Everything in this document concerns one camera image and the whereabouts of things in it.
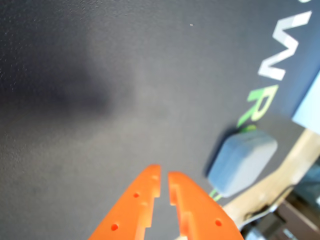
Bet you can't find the grey square usb case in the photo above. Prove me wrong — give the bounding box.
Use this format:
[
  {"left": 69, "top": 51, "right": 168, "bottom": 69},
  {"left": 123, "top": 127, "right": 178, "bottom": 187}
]
[{"left": 206, "top": 129, "right": 279, "bottom": 199}]

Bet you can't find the dark mat with WOWROBO print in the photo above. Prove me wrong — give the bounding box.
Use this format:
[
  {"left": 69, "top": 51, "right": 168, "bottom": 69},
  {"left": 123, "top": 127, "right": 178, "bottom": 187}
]
[{"left": 0, "top": 0, "right": 320, "bottom": 240}]

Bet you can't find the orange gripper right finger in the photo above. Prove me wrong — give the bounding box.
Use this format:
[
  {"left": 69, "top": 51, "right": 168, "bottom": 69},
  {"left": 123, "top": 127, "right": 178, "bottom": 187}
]
[{"left": 168, "top": 171, "right": 245, "bottom": 240}]

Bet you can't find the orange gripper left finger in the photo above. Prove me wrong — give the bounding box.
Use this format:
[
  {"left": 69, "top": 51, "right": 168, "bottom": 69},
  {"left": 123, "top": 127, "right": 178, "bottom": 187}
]
[{"left": 87, "top": 164, "right": 161, "bottom": 240}]

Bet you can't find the grey cable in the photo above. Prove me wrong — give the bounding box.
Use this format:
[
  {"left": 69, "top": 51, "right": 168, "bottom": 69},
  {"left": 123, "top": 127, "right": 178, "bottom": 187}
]
[{"left": 238, "top": 203, "right": 277, "bottom": 228}]

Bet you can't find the white cardboard box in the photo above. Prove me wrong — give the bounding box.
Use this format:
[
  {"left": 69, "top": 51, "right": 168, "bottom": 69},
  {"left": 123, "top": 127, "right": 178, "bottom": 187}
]
[{"left": 290, "top": 70, "right": 320, "bottom": 131}]

